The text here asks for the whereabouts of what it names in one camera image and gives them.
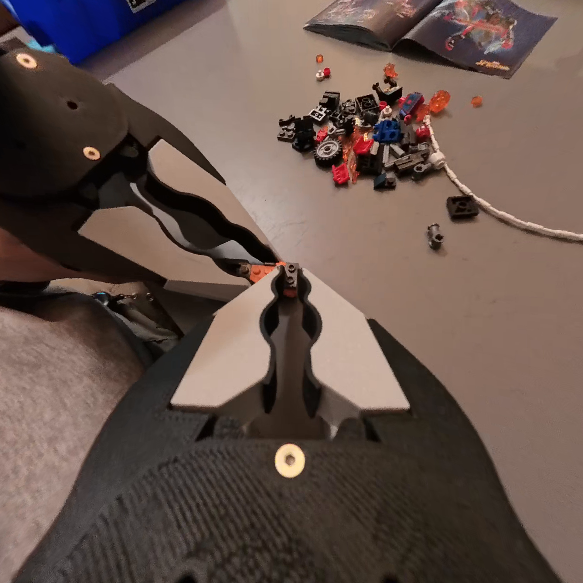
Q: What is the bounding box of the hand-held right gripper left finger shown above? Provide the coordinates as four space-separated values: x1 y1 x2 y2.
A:
170 268 279 414

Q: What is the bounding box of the pile of loose lego pieces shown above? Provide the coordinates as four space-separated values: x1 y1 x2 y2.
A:
276 77 446 191

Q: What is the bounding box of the blue plastic bin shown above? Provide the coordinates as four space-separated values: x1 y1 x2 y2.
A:
7 0 188 65

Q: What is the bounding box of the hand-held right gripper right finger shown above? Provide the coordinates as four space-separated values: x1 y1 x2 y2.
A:
300 268 411 434

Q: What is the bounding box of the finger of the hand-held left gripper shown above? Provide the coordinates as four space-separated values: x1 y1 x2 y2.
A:
145 138 283 265
77 181 256 302

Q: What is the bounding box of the lego instruction booklet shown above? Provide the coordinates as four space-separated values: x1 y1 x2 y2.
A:
303 0 559 79

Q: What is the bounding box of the person's grey sweater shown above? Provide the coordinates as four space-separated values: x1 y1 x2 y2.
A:
0 291 153 583

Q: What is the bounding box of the grey and orange lego assembly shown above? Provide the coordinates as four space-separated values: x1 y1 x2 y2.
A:
236 261 304 300

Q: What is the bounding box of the white lego string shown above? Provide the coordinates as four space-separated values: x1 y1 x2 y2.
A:
423 115 583 243

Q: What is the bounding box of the black square lego tile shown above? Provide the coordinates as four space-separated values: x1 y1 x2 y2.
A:
446 195 480 221

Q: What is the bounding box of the beige cloth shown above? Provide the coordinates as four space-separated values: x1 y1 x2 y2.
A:
46 280 183 349

